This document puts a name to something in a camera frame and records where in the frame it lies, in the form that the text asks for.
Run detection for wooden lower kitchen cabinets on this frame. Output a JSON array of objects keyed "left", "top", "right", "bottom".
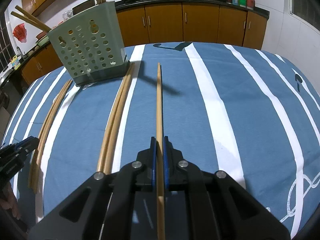
[{"left": 22, "top": 1, "right": 269, "bottom": 84}]

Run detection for person's left hand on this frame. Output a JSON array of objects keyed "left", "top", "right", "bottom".
[{"left": 1, "top": 182, "right": 21, "bottom": 220}]

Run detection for wooden chopstick left pair outer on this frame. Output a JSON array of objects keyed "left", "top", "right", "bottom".
[{"left": 28, "top": 79, "right": 72, "bottom": 189}]

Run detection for wooden chopstick centre pair left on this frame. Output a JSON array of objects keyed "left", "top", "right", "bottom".
[{"left": 97, "top": 66, "right": 132, "bottom": 172}]

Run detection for wooden chopstick centre pair right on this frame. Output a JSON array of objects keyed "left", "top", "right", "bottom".
[{"left": 103, "top": 62, "right": 135, "bottom": 174}]

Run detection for yellow detergent bottle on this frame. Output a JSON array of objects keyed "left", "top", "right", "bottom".
[{"left": 11, "top": 55, "right": 21, "bottom": 70}]

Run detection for blue white striped tablecloth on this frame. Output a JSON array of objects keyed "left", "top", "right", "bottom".
[{"left": 1, "top": 42, "right": 319, "bottom": 239}]

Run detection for green perforated utensil holder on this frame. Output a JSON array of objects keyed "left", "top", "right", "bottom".
[{"left": 47, "top": 1, "right": 129, "bottom": 86}]

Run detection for red plastic bag on wall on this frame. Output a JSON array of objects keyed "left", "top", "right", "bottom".
[{"left": 12, "top": 23, "right": 27, "bottom": 43}]

